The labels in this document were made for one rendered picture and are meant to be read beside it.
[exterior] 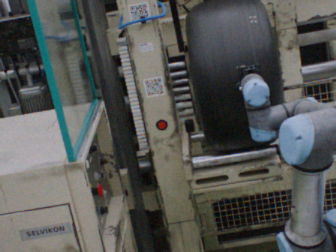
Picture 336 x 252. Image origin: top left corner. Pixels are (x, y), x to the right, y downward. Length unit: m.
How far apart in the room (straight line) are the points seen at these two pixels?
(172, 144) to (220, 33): 0.52
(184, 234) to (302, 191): 1.11
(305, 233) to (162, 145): 0.93
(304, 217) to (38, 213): 0.74
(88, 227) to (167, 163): 0.82
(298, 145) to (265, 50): 0.79
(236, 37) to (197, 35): 0.14
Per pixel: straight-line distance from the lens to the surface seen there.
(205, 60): 2.30
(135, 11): 2.44
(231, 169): 2.53
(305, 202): 1.75
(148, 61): 2.48
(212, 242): 3.45
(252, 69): 2.08
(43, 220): 1.88
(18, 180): 1.84
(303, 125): 1.59
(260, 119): 1.97
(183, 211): 2.71
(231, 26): 2.35
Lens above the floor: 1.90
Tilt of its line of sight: 20 degrees down
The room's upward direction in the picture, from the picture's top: 11 degrees counter-clockwise
